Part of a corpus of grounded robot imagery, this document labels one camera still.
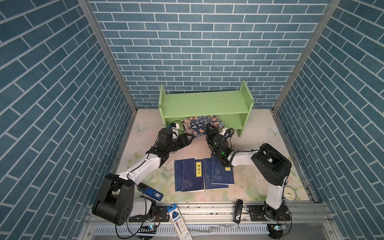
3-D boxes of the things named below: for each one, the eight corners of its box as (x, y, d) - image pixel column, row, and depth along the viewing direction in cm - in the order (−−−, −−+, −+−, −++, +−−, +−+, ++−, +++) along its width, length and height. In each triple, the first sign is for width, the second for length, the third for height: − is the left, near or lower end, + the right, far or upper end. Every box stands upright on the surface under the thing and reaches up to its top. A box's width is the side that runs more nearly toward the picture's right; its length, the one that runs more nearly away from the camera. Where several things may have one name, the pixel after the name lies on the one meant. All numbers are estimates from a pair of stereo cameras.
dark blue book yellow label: (180, 191, 83) (179, 189, 80) (182, 161, 94) (182, 159, 92) (203, 191, 83) (203, 189, 80) (203, 161, 95) (203, 159, 92)
